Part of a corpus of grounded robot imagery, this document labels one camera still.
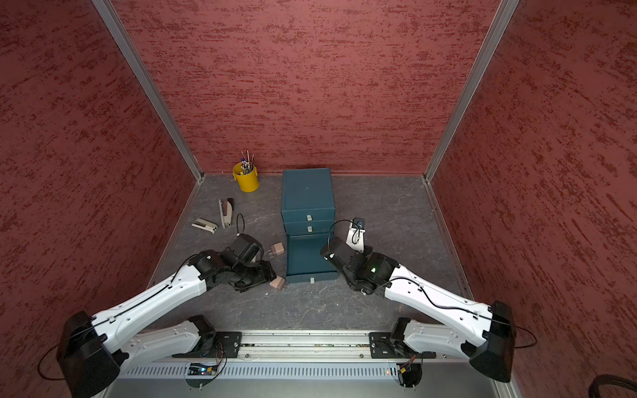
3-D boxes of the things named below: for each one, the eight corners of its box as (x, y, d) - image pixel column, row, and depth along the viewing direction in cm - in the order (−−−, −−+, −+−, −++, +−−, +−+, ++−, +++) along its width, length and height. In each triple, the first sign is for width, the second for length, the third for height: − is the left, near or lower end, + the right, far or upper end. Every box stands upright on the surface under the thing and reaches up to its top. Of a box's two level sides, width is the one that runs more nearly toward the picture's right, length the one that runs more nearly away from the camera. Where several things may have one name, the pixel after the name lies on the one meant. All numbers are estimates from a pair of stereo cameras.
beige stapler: (219, 229, 103) (217, 225, 100) (220, 203, 112) (218, 199, 109) (233, 226, 104) (231, 222, 101) (233, 200, 113) (231, 197, 110)
